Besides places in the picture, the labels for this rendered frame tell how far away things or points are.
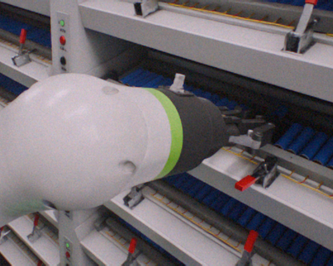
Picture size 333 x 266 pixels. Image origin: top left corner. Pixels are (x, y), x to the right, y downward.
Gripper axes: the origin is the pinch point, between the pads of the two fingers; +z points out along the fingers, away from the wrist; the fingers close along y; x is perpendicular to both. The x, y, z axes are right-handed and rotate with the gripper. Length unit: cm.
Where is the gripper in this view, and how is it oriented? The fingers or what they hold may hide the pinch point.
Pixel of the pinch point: (258, 122)
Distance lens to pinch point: 58.2
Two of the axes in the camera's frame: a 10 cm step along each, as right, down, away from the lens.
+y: -7.4, -3.5, 5.7
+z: 6.3, -0.7, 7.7
